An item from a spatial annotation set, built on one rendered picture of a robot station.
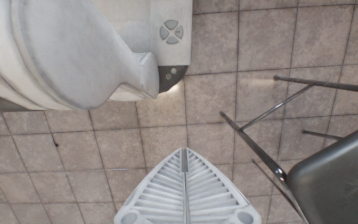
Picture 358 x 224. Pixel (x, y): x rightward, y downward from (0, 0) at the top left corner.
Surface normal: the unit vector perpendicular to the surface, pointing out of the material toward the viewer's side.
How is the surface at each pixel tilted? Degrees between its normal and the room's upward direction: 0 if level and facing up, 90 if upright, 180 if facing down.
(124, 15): 0
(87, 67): 90
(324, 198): 0
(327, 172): 9
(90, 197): 0
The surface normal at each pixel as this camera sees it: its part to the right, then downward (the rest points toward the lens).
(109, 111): -0.02, 0.28
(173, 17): 0.00, 0.81
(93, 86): 1.00, 0.08
